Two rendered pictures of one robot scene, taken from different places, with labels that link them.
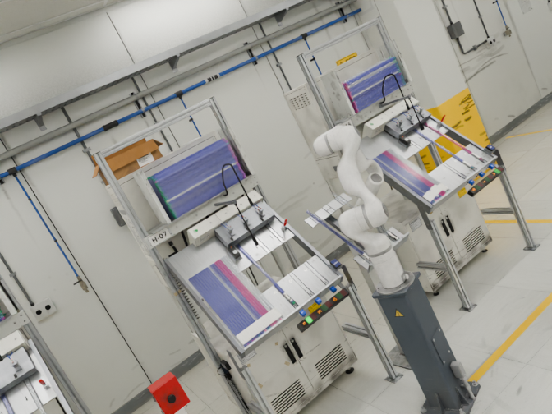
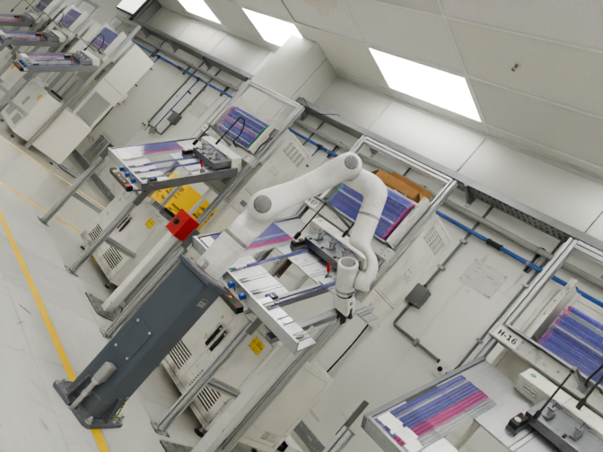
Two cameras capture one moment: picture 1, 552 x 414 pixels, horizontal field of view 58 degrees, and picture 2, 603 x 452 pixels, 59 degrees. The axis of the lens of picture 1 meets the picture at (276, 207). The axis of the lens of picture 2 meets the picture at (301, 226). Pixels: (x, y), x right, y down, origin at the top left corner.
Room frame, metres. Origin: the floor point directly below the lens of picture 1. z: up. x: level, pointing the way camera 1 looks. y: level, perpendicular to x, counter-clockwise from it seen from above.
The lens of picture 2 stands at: (1.58, -2.47, 0.95)
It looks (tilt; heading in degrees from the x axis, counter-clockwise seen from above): 4 degrees up; 69
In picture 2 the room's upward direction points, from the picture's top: 41 degrees clockwise
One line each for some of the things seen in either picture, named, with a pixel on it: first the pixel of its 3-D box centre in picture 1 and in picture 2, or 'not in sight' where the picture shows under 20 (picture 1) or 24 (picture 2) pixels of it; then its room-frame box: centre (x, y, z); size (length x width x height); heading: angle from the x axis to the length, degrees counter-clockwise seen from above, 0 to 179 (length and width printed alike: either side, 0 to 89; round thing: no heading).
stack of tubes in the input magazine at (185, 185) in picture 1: (198, 177); (371, 207); (2.90, 0.33, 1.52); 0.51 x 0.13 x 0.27; 115
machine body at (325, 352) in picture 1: (273, 349); (240, 367); (2.99, 0.43, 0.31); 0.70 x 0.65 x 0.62; 115
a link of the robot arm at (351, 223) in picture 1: (363, 231); (255, 218); (2.23, -0.31, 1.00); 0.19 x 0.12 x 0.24; 67
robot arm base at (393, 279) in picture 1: (388, 267); (220, 256); (2.22, -0.34, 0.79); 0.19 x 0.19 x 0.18
